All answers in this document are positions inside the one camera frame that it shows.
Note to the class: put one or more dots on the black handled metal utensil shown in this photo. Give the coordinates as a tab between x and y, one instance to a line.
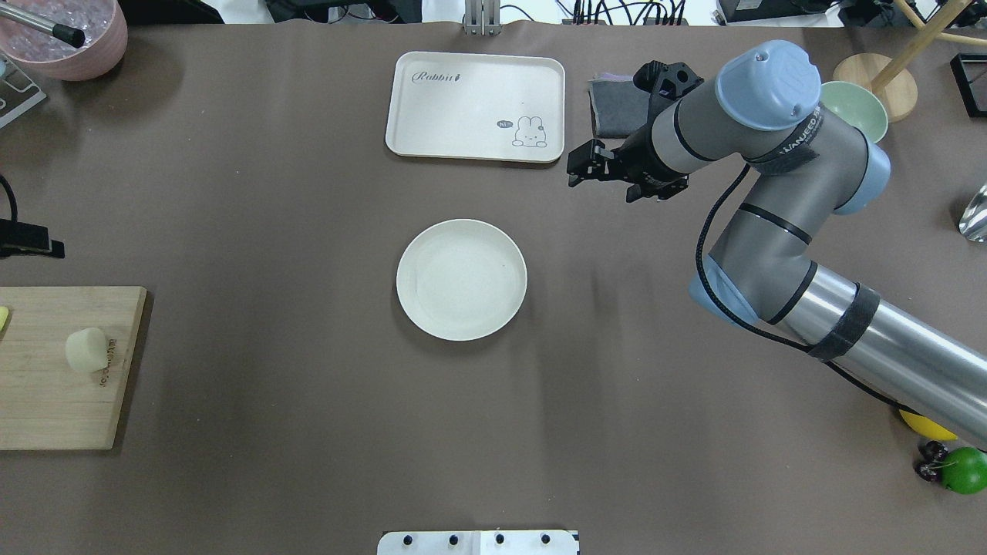
63	33

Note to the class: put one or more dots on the green lime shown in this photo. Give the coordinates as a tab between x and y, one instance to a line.
964	471

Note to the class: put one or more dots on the wooden cup stand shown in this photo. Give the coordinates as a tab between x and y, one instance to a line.
889	79

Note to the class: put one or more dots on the grey folded cloth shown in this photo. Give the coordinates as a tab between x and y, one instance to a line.
618	106

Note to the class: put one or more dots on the metal ice scoop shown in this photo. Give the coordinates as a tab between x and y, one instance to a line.
972	221

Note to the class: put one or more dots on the wooden cutting board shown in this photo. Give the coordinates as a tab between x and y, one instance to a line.
45	404

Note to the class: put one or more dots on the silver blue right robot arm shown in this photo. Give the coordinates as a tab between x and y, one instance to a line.
765	106

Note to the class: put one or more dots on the aluminium frame post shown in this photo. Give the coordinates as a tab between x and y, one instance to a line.
482	18

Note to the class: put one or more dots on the cream rabbit tray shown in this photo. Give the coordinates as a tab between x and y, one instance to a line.
477	107

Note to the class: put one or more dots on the yellow lemon lower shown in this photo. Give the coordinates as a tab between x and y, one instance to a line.
926	428

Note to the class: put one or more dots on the cream round plate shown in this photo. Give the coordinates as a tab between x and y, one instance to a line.
461	280

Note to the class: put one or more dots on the mint green bowl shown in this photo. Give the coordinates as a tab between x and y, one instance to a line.
857	106

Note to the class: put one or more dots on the pink bowl with ice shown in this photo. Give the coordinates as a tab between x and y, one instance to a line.
104	27

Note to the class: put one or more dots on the white steamed bun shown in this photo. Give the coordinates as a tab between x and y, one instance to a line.
86	350

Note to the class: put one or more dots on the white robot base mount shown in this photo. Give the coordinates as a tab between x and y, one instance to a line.
480	542

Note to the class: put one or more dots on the black mirror tray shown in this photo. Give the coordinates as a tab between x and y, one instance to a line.
969	72

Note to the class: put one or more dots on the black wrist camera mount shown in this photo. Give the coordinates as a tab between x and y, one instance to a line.
665	83

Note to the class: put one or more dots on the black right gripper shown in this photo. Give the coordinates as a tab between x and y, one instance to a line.
639	157

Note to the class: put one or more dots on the dark cherries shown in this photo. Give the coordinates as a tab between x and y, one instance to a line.
933	454

